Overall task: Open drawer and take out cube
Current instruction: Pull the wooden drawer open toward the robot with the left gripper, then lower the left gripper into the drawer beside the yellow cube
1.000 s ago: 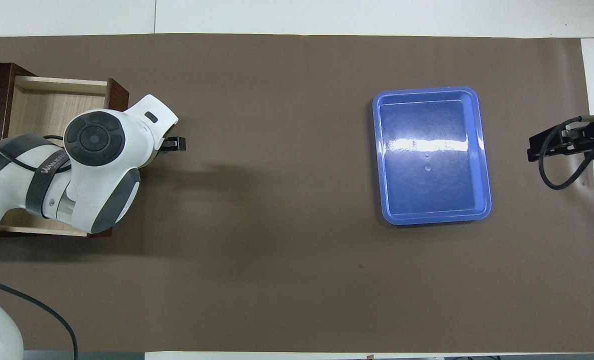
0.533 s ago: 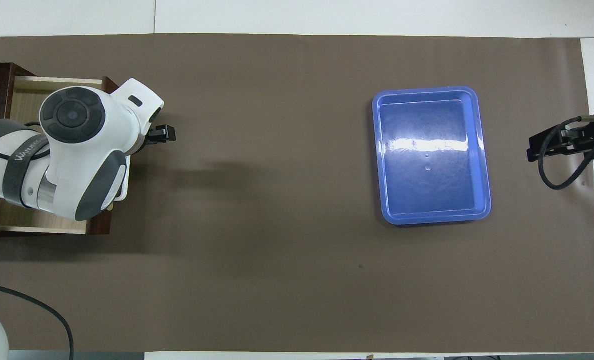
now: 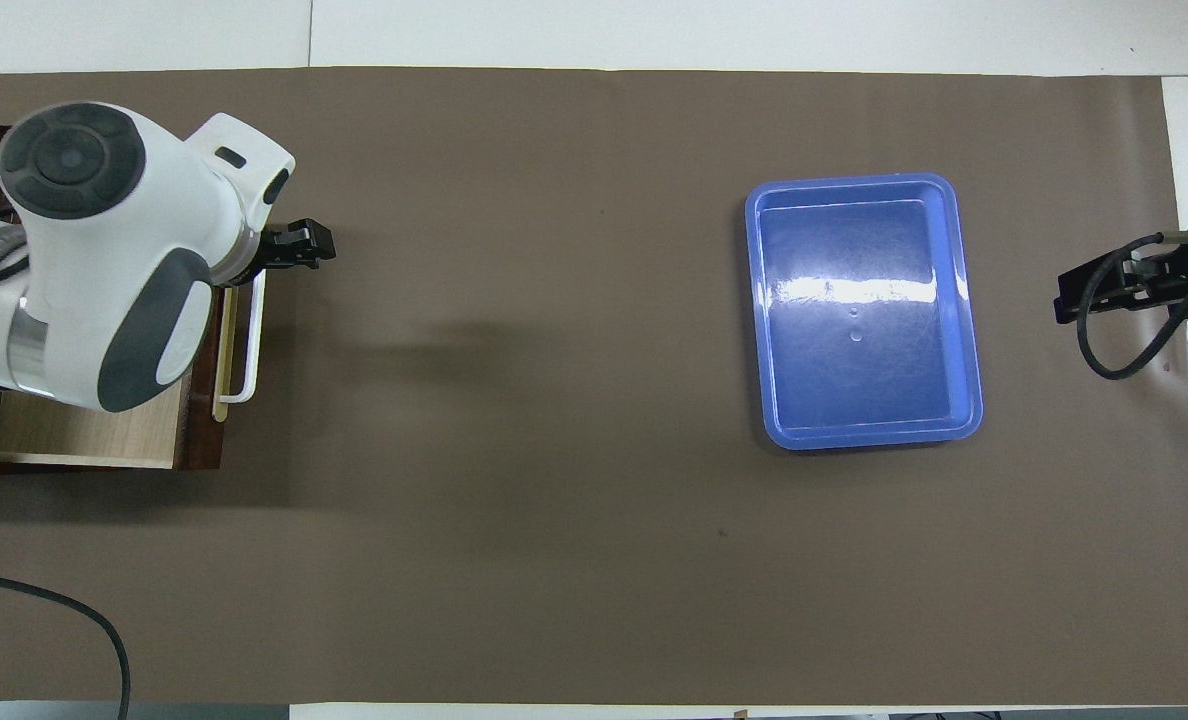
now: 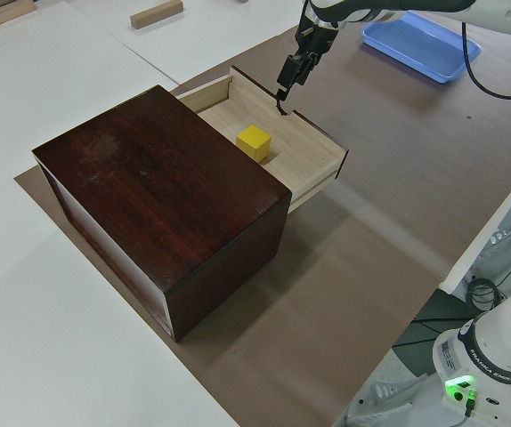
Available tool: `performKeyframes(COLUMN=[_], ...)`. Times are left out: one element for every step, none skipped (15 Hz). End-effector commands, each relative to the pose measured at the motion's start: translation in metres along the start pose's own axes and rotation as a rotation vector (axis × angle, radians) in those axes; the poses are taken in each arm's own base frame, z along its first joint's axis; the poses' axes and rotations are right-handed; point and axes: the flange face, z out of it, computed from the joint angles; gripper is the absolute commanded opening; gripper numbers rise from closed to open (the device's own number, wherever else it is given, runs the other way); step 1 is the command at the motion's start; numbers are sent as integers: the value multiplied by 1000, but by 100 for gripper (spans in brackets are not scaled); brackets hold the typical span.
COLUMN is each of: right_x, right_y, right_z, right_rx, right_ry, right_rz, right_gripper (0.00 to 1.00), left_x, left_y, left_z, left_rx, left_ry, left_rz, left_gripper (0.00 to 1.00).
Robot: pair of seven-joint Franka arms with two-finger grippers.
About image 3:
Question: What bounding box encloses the brown paper table mat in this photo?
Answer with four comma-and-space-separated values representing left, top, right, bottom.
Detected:
0, 66, 1188, 706

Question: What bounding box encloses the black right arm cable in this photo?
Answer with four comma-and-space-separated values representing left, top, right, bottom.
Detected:
1076, 230, 1188, 381

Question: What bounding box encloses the white drawer handle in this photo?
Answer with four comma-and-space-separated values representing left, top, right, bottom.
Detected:
222, 268, 268, 405

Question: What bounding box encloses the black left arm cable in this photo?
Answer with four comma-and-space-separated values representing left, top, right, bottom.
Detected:
0, 569, 132, 703

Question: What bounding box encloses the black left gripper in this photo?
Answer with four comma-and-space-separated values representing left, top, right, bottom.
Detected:
254, 218, 338, 271

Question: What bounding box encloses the blue plastic tray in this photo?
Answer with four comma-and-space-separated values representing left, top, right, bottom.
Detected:
744, 172, 985, 451

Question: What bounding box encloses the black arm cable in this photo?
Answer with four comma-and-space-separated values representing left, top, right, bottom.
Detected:
1076, 230, 1188, 381
0, 569, 132, 703

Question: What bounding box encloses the wooden drawer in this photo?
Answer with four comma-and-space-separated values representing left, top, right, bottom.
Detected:
0, 268, 267, 472

